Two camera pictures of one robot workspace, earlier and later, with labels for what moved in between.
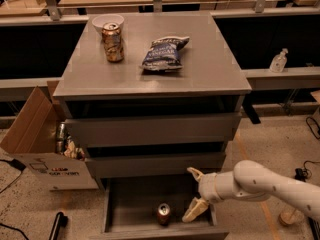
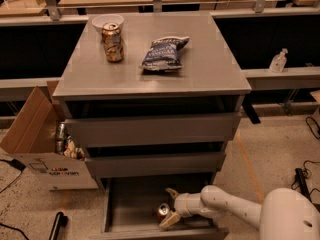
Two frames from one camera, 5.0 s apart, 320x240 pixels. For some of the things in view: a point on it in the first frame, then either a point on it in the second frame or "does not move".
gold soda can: x=113 y=47 does not move
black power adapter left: x=15 y=163 does not move
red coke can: x=164 y=212 does not move
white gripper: x=208 y=186 → x=182 y=204
